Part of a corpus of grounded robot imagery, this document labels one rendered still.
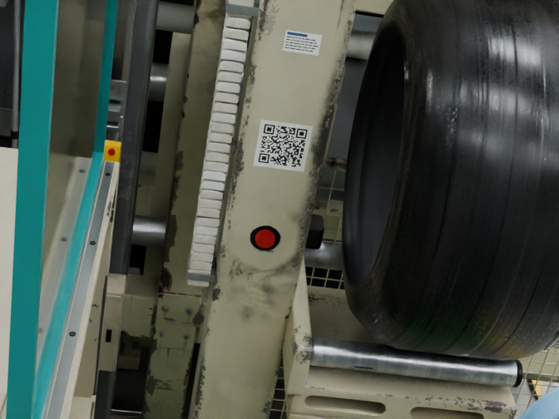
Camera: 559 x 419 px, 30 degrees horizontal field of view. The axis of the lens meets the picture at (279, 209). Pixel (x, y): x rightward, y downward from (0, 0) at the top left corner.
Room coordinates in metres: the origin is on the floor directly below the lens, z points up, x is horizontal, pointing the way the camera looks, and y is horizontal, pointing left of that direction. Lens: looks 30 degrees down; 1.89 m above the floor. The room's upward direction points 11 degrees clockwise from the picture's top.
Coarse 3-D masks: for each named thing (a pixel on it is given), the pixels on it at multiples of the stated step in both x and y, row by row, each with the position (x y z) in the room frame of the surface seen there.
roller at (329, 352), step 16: (320, 352) 1.29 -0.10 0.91; (336, 352) 1.30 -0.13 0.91; (352, 352) 1.30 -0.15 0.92; (368, 352) 1.31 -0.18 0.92; (384, 352) 1.32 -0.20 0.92; (400, 352) 1.32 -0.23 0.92; (416, 352) 1.33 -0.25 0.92; (352, 368) 1.30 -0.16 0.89; (368, 368) 1.30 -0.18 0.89; (384, 368) 1.30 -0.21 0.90; (400, 368) 1.31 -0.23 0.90; (416, 368) 1.31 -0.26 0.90; (432, 368) 1.32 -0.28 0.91; (448, 368) 1.32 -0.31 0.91; (464, 368) 1.32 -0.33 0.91; (480, 368) 1.33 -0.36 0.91; (496, 368) 1.34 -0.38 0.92; (512, 368) 1.34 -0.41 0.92; (496, 384) 1.33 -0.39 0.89; (512, 384) 1.33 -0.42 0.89
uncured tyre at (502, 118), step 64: (448, 0) 1.42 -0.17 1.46; (512, 0) 1.44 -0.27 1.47; (384, 64) 1.70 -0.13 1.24; (448, 64) 1.31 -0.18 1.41; (512, 64) 1.31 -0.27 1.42; (384, 128) 1.72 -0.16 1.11; (448, 128) 1.24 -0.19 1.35; (512, 128) 1.25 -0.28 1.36; (384, 192) 1.68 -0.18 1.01; (448, 192) 1.20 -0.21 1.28; (512, 192) 1.21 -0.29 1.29; (384, 256) 1.24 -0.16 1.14; (448, 256) 1.18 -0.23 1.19; (512, 256) 1.19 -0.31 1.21; (384, 320) 1.24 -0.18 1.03; (448, 320) 1.20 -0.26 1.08; (512, 320) 1.21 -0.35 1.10
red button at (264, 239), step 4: (260, 232) 1.35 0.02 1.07; (264, 232) 1.35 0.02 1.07; (268, 232) 1.35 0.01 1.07; (272, 232) 1.36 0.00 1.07; (256, 236) 1.35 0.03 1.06; (260, 236) 1.35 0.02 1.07; (264, 236) 1.35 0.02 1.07; (268, 236) 1.35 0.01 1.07; (272, 236) 1.35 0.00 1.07; (256, 240) 1.35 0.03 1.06; (260, 240) 1.35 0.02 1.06; (264, 240) 1.35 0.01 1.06; (268, 240) 1.35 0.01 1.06; (272, 240) 1.35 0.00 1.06; (260, 244) 1.35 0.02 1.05; (264, 244) 1.35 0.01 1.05; (268, 244) 1.35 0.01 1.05; (272, 244) 1.35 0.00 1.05
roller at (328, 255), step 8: (320, 248) 1.58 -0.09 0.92; (328, 248) 1.59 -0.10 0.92; (336, 248) 1.59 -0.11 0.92; (304, 256) 1.57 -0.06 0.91; (312, 256) 1.57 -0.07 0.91; (320, 256) 1.57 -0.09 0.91; (328, 256) 1.58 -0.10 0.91; (336, 256) 1.58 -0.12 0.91; (304, 264) 1.57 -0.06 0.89; (312, 264) 1.57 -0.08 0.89; (320, 264) 1.57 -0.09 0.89; (328, 264) 1.57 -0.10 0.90; (336, 264) 1.58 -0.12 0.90
